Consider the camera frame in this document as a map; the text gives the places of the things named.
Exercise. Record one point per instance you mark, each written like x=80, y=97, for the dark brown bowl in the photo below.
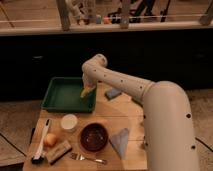
x=94, y=137

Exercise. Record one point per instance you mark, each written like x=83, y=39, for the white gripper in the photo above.
x=89, y=82

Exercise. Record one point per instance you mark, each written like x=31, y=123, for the orange fruit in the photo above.
x=50, y=140

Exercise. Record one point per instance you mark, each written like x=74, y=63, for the yellow banana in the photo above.
x=86, y=91

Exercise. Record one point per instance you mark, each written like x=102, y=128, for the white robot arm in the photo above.
x=168, y=122

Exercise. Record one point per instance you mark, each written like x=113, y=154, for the blue sponge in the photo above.
x=112, y=93

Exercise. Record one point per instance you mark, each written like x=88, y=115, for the white plastic cup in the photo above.
x=69, y=122

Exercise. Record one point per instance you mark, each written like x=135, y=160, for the wooden block eraser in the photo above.
x=58, y=151

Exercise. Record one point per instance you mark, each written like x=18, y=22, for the blue folded cloth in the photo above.
x=119, y=142

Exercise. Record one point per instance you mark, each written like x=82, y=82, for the green plastic tray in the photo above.
x=63, y=95

